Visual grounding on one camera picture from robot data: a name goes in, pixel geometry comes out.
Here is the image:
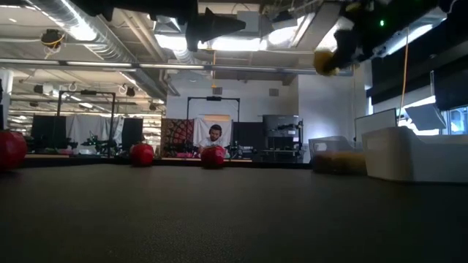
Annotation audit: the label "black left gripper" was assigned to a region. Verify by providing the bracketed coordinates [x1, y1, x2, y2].
[69, 0, 246, 53]

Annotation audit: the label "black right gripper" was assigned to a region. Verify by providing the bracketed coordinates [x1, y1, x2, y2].
[331, 0, 439, 72]

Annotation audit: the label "yellow toy lemon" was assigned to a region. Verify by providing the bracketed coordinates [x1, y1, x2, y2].
[313, 50, 341, 77]

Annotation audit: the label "ceiling light panel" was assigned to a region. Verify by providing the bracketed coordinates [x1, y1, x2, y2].
[155, 33, 263, 52]

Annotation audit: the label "grey ceiling box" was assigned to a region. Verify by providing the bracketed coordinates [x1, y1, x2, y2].
[236, 10, 261, 34]

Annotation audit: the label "grey ceiling pipe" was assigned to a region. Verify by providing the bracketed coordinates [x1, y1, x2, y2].
[0, 58, 354, 76]

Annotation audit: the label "white board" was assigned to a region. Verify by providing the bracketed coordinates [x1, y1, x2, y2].
[353, 107, 399, 144]

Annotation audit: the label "black equipment cabinet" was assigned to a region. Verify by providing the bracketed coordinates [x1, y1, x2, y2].
[262, 114, 305, 164]

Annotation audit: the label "white hanging sheet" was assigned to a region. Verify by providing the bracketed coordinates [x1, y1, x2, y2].
[65, 114, 124, 155]
[192, 115, 234, 149]

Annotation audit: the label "grey tilted screen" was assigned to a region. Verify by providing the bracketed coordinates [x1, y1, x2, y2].
[404, 102, 448, 132]

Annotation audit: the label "person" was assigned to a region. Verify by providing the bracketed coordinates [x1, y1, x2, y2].
[197, 123, 234, 151]

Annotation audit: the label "clear plastic basket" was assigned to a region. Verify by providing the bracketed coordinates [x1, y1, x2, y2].
[308, 135, 367, 175]

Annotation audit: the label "black standing panel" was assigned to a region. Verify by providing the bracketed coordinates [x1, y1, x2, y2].
[121, 117, 145, 151]
[233, 121, 264, 159]

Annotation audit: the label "white plastic basket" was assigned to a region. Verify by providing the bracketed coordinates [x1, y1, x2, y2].
[361, 126, 468, 183]

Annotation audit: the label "green background robot arms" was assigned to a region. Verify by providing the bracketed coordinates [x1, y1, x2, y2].
[80, 134, 122, 157]

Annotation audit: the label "large silver duct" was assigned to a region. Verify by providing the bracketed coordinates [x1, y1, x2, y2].
[295, 0, 447, 59]

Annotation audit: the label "yellow hanging cable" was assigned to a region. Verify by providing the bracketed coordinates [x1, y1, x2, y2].
[397, 26, 411, 123]

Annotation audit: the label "black gantry frame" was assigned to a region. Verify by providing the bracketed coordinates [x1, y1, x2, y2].
[56, 89, 117, 159]
[186, 96, 241, 123]

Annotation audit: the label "black wall screen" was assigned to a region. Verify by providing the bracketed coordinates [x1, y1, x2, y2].
[430, 67, 468, 110]

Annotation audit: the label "patterned wall tapestry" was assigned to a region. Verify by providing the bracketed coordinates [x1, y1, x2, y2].
[160, 117, 195, 159]

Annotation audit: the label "silver ventilation duct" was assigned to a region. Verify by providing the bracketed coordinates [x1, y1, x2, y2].
[29, 0, 169, 99]

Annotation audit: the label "ceiling cable reel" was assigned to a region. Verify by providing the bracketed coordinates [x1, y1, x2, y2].
[39, 28, 67, 59]

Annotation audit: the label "black aluminium table frame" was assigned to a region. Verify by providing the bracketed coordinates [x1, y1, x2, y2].
[21, 156, 312, 169]

